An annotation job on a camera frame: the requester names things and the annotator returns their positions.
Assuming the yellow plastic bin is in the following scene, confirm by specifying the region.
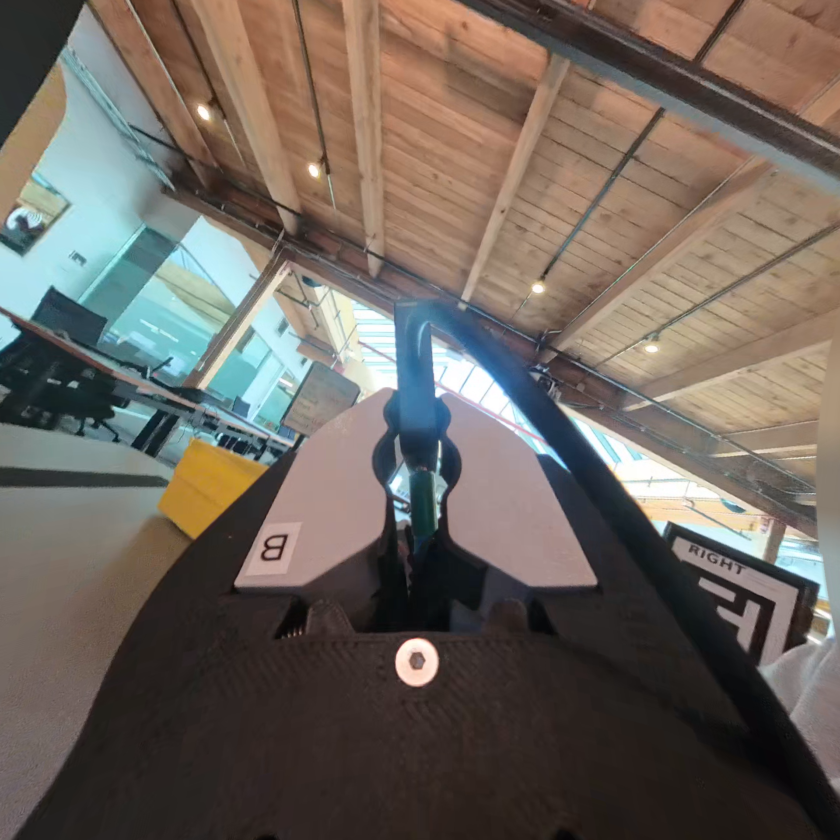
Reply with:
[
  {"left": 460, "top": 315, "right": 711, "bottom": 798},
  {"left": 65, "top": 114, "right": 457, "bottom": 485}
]
[{"left": 157, "top": 438, "right": 271, "bottom": 540}]

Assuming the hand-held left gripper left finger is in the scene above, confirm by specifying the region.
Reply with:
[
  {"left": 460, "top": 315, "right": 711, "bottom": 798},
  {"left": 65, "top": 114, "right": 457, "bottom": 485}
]
[{"left": 234, "top": 388, "right": 401, "bottom": 592}]

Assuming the long wooden desk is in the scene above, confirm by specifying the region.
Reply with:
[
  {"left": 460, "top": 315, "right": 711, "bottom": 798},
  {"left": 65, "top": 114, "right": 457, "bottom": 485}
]
[{"left": 0, "top": 307, "right": 296, "bottom": 460}]

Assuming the black office chair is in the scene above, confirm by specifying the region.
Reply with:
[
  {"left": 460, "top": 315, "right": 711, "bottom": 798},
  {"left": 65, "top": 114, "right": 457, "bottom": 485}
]
[{"left": 0, "top": 287, "right": 129, "bottom": 442}]

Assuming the whiteboard with writing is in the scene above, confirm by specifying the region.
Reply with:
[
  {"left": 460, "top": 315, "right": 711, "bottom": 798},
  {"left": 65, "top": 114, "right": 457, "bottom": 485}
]
[{"left": 282, "top": 361, "right": 362, "bottom": 438}]

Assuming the wooden post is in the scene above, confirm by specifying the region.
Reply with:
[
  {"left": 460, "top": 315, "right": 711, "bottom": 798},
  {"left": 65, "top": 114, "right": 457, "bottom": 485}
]
[{"left": 187, "top": 259, "right": 291, "bottom": 389}]

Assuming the black hdmi cable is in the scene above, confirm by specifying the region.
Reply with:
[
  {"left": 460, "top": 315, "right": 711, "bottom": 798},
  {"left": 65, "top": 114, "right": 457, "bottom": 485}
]
[{"left": 392, "top": 298, "right": 840, "bottom": 840}]

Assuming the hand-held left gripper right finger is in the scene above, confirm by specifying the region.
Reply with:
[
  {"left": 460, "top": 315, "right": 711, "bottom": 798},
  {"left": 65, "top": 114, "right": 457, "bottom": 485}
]
[{"left": 436, "top": 394, "right": 598, "bottom": 588}]

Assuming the black panel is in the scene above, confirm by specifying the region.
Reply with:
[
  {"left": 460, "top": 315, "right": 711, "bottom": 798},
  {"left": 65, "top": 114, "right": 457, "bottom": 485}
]
[{"left": 0, "top": 0, "right": 88, "bottom": 147}]

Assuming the person's right forearm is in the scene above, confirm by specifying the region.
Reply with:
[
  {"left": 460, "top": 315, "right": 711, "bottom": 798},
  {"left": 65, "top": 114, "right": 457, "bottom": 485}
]
[{"left": 761, "top": 640, "right": 840, "bottom": 788}]

